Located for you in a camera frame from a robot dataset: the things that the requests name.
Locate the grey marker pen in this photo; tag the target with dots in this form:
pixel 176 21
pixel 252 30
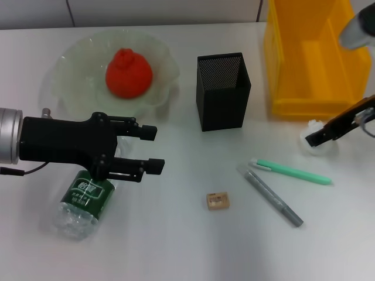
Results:
pixel 269 196

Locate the black mesh pen holder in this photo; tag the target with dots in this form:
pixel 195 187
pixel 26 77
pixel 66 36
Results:
pixel 222 111

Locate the white paper ball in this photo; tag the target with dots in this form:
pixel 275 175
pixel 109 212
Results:
pixel 317 150

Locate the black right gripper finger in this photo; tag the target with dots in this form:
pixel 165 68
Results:
pixel 325 134

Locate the clear green-label water bottle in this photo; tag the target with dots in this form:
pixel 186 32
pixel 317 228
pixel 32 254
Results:
pixel 85 199

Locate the yellow plastic bin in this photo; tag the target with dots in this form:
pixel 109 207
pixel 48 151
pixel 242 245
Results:
pixel 307 73

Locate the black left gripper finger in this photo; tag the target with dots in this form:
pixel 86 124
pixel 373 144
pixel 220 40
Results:
pixel 153 167

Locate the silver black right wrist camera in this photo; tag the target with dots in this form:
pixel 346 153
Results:
pixel 356 32

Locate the green glass fruit plate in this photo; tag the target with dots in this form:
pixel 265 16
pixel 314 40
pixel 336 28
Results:
pixel 82 58

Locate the orange fruit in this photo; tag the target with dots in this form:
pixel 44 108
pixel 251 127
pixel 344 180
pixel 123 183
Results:
pixel 129 76

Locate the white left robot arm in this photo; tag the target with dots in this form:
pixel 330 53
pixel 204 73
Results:
pixel 8 134

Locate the green pen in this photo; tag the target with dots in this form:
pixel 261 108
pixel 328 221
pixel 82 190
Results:
pixel 293 172

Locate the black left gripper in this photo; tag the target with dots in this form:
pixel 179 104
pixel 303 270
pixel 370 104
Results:
pixel 58 140

